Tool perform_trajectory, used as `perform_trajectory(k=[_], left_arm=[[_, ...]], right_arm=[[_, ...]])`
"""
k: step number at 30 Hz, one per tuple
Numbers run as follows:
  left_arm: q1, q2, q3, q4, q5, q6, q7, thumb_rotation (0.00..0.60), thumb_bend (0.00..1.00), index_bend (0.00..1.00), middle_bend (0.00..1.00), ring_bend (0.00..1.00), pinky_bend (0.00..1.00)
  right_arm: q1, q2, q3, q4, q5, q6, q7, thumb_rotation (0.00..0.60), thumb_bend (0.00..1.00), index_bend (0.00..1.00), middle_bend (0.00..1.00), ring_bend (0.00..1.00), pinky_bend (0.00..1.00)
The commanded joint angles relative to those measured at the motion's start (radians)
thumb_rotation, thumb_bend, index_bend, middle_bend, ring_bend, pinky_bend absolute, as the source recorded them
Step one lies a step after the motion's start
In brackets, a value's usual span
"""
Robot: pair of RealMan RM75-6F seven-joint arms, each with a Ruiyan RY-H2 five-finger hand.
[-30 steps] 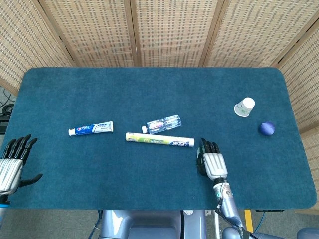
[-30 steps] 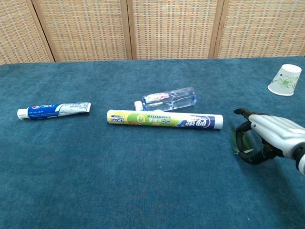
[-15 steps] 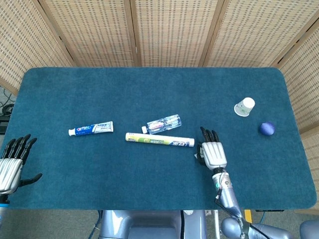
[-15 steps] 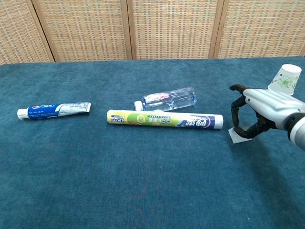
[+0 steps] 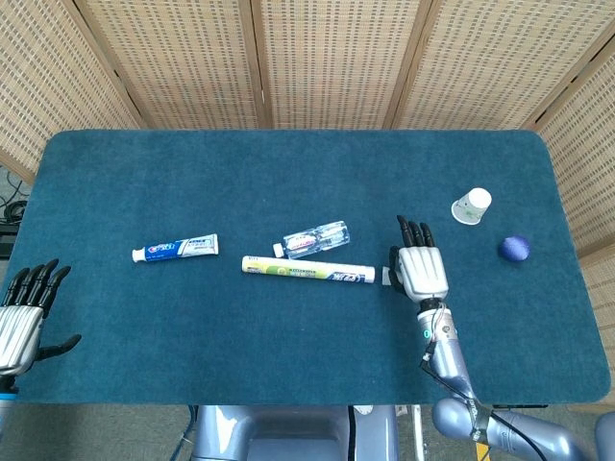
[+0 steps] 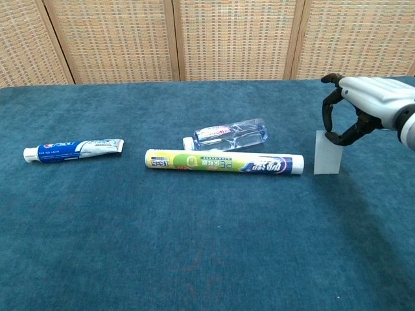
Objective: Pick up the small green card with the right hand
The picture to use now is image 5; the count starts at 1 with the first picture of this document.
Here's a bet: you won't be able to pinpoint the floral white paper cup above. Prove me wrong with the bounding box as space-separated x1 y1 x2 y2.
451 187 493 226

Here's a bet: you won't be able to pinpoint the clear plastic water bottle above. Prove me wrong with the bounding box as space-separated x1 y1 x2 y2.
272 220 351 259

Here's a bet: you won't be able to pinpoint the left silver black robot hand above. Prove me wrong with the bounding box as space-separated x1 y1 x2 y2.
0 258 83 376

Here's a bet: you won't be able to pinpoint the blue white toothpaste tube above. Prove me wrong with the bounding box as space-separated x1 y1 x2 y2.
132 233 220 263

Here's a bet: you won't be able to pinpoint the black floor cables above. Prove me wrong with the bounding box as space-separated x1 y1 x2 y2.
0 165 30 225

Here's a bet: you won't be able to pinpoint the teal table mat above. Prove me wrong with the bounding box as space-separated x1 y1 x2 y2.
9 128 612 407

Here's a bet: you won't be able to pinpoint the black box on floor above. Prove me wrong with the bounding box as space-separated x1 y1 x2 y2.
0 225 20 260

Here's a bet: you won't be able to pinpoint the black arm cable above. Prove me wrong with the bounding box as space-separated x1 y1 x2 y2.
420 306 525 448

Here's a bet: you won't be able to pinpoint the blue grey robot torso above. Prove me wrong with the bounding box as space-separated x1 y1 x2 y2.
189 405 400 461

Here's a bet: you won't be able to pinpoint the woven folding screen panel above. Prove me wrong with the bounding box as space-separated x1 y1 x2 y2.
0 0 145 186
249 0 436 130
74 0 270 130
526 36 615 400
383 0 615 131

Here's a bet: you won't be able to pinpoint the purple ball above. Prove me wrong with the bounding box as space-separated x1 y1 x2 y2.
498 234 531 263

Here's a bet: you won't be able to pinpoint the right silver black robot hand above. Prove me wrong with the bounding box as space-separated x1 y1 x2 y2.
387 214 451 303

